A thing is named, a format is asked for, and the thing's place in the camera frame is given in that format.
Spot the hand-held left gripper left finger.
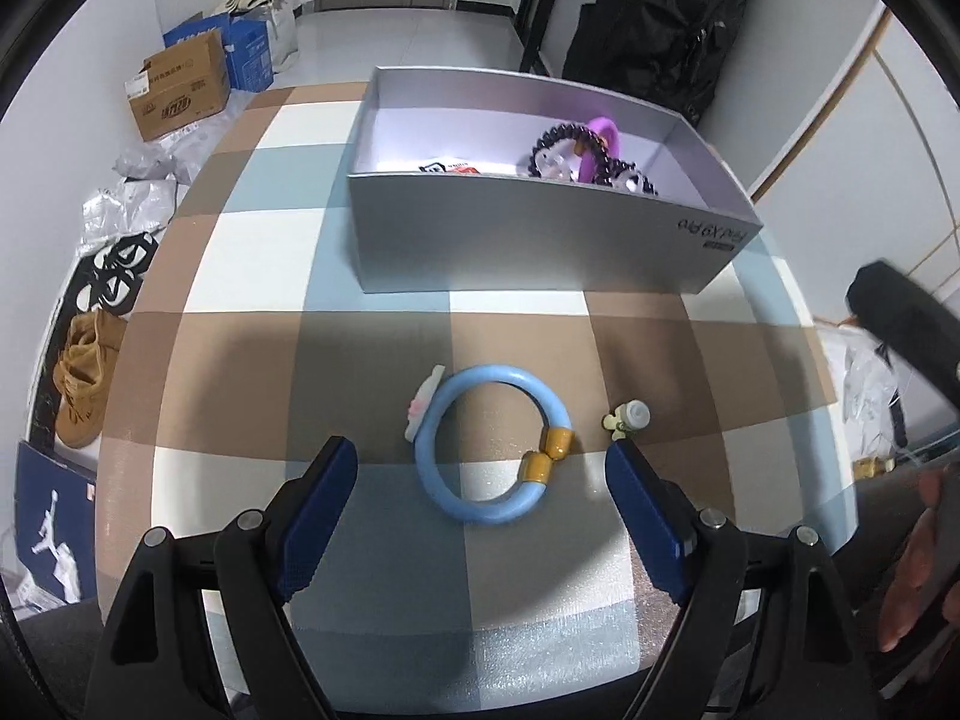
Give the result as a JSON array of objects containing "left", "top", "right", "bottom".
[{"left": 84, "top": 435, "right": 359, "bottom": 720}]

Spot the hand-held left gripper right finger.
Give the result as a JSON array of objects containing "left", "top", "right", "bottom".
[{"left": 604, "top": 439, "right": 882, "bottom": 720}]

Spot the blue bracelet with white charm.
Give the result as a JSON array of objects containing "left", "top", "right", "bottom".
[{"left": 405, "top": 364, "right": 575, "bottom": 526}]

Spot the silver cardboard box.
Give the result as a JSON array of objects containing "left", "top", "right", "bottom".
[{"left": 346, "top": 66, "right": 764, "bottom": 295}]

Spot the black bead bracelet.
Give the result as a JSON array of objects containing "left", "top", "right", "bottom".
[{"left": 523, "top": 122, "right": 659, "bottom": 197}]

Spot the person's right hand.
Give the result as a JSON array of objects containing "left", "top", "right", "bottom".
[{"left": 877, "top": 465, "right": 950, "bottom": 653}]

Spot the white crumpled plastic bag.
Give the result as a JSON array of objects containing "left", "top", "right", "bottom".
[{"left": 840, "top": 341, "right": 912, "bottom": 458}]

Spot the small white and yellow charm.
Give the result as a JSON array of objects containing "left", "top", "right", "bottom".
[{"left": 602, "top": 400, "right": 652, "bottom": 437}]

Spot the navy shoe box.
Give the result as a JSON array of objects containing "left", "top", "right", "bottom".
[{"left": 13, "top": 441, "right": 98, "bottom": 605}]

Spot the checked brown and blue mat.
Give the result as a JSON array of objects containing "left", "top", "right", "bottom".
[{"left": 96, "top": 84, "right": 860, "bottom": 691}]

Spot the dark grey cloth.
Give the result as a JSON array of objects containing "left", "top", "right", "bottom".
[{"left": 15, "top": 600, "right": 226, "bottom": 720}]

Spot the black and white sneaker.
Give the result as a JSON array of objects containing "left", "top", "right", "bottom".
[
  {"left": 75, "top": 270, "right": 143, "bottom": 312},
  {"left": 94, "top": 236, "right": 162, "bottom": 275}
]

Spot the crumpled silver plastic bag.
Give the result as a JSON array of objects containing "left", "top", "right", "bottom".
[{"left": 79, "top": 180, "right": 185, "bottom": 256}]

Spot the black backpack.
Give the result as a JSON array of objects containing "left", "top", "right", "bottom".
[{"left": 562, "top": 0, "right": 762, "bottom": 128}]

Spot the white plastic mailing bag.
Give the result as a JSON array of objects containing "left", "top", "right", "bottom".
[{"left": 112, "top": 116, "right": 226, "bottom": 185}]

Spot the brown cardboard box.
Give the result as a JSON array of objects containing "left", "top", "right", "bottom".
[{"left": 124, "top": 36, "right": 231, "bottom": 142}]

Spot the blue cardboard box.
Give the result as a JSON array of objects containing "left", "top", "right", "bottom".
[{"left": 163, "top": 11, "right": 275, "bottom": 91}]

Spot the cream cloth tote bag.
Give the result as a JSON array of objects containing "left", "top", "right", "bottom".
[{"left": 214, "top": 0, "right": 299, "bottom": 74}]

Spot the purple bracelet with amber bead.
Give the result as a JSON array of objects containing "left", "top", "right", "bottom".
[{"left": 577, "top": 116, "right": 622, "bottom": 185}]

